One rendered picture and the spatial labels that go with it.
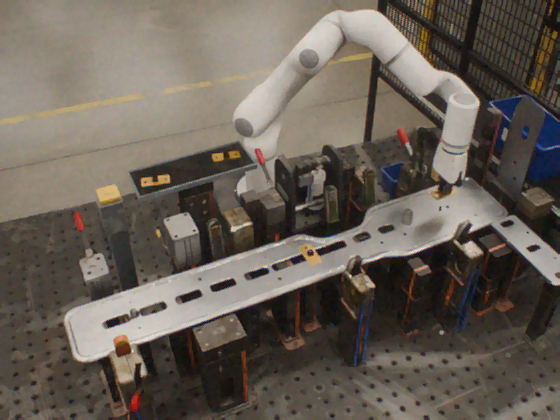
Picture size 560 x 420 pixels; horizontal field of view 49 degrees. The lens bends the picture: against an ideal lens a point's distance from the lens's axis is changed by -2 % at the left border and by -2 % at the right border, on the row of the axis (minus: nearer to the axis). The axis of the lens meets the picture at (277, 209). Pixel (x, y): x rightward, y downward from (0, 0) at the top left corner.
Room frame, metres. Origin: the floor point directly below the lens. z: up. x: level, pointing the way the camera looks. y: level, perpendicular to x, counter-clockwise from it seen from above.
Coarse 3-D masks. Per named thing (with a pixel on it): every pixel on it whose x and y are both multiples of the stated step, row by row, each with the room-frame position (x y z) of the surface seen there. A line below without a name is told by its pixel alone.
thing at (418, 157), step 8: (416, 128) 1.64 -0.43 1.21; (424, 128) 1.64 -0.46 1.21; (416, 136) 1.63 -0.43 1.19; (424, 136) 1.61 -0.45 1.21; (416, 144) 1.62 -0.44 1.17; (424, 144) 1.64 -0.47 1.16; (416, 152) 1.62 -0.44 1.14; (424, 152) 1.63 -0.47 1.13; (416, 160) 1.62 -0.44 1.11; (424, 160) 1.63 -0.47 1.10; (416, 168) 1.61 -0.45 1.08
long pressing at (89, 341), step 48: (480, 192) 1.59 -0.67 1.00; (288, 240) 1.36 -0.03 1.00; (336, 240) 1.36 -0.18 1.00; (384, 240) 1.36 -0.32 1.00; (432, 240) 1.36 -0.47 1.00; (144, 288) 1.17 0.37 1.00; (192, 288) 1.17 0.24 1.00; (240, 288) 1.17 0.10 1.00; (288, 288) 1.17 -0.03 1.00; (96, 336) 1.00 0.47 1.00; (144, 336) 1.00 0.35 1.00
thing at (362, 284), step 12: (348, 276) 1.18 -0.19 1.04; (360, 276) 1.17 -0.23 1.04; (348, 288) 1.17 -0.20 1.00; (360, 288) 1.13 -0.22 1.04; (372, 288) 1.14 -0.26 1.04; (348, 300) 1.16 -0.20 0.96; (360, 300) 1.12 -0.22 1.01; (372, 300) 1.13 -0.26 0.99; (348, 312) 1.16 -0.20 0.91; (360, 312) 1.12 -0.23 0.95; (348, 324) 1.15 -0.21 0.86; (360, 324) 1.12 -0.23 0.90; (348, 336) 1.15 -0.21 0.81; (360, 336) 1.14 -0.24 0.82; (336, 348) 1.18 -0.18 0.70; (348, 348) 1.13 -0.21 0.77; (360, 348) 1.14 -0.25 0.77; (348, 360) 1.13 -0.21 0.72; (360, 360) 1.13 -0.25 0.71
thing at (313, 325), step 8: (296, 256) 1.33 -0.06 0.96; (304, 256) 1.30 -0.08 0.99; (304, 288) 1.29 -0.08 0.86; (312, 288) 1.29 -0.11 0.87; (304, 296) 1.29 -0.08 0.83; (312, 296) 1.29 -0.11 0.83; (304, 304) 1.29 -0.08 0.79; (312, 304) 1.29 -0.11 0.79; (304, 312) 1.28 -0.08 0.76; (312, 312) 1.29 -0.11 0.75; (304, 320) 1.29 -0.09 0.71; (312, 320) 1.29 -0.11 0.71; (304, 328) 1.26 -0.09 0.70; (312, 328) 1.26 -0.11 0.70
